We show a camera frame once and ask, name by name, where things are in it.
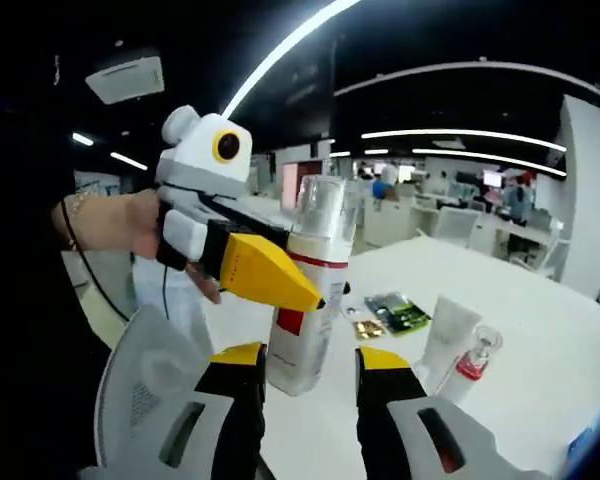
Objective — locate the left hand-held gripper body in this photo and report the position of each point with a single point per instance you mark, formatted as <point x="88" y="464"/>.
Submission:
<point x="195" y="165"/>

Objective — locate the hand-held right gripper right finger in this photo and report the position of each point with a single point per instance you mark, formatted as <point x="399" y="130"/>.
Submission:
<point x="385" y="415"/>

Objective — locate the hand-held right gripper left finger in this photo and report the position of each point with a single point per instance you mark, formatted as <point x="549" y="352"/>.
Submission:
<point x="240" y="410"/>

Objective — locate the gold foil skincare sachet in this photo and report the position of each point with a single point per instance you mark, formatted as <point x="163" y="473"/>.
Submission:
<point x="369" y="330"/>

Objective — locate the small red-label skincare bottle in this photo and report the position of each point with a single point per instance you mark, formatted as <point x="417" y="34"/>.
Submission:
<point x="305" y="350"/>

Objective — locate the tall white skincare pump bottle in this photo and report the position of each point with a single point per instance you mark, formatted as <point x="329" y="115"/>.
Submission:
<point x="472" y="367"/>

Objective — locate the small clear skincare sachet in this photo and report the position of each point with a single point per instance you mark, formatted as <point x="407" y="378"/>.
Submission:
<point x="352" y="312"/>

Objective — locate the green black skincare sachet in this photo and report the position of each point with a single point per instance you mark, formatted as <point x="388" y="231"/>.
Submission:
<point x="397" y="314"/>

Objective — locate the white skincare tube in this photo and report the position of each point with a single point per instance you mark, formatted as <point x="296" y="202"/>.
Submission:
<point x="450" y="330"/>

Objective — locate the person's left hand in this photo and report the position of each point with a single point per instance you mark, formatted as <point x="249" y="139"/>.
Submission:
<point x="145" y="225"/>

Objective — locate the red screen monitor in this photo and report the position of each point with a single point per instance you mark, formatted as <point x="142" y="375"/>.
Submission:
<point x="290" y="187"/>

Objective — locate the ceiling air conditioner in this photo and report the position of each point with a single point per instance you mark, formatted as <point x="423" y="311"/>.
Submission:
<point x="125" y="80"/>

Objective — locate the long curved ceiling light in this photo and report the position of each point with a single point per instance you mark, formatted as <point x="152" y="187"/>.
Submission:
<point x="280" y="55"/>

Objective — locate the white background chair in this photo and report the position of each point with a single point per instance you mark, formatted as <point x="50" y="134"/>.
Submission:
<point x="455" y="225"/>

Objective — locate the person in dark shirt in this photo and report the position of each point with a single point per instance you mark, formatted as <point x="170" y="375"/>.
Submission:
<point x="25" y="310"/>

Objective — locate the ceiling light strip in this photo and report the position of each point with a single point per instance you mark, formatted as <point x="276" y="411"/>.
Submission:
<point x="460" y="136"/>
<point x="490" y="160"/>

